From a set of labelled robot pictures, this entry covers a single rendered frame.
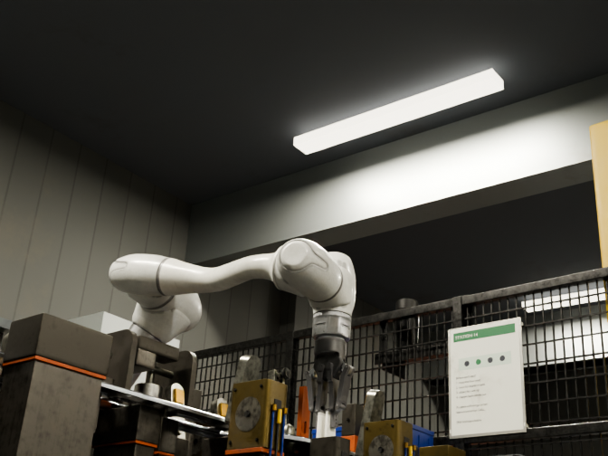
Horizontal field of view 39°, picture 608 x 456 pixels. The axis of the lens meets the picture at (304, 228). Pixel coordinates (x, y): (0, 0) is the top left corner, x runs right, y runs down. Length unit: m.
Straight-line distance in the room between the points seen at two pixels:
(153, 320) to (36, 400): 1.20
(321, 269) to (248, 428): 0.49
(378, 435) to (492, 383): 0.69
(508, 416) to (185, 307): 0.91
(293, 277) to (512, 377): 0.77
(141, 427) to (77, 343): 0.30
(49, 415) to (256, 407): 0.41
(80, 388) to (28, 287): 3.56
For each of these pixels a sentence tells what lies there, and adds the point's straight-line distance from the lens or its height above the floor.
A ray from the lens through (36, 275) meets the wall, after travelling 4.83.
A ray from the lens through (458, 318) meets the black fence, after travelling 2.47.
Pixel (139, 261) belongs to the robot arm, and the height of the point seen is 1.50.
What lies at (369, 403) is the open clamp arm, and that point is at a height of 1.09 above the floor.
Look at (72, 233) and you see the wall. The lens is 5.03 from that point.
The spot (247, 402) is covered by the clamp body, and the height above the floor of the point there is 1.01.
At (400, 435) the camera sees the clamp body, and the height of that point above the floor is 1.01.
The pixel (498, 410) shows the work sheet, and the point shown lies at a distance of 2.34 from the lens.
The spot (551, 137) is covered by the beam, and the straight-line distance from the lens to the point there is 4.37.
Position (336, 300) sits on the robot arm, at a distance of 1.95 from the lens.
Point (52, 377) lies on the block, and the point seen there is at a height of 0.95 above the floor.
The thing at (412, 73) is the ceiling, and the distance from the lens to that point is 4.31.
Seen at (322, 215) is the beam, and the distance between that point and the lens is 4.93.
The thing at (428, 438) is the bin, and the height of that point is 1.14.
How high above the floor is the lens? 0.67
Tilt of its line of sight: 25 degrees up
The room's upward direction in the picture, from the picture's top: 4 degrees clockwise
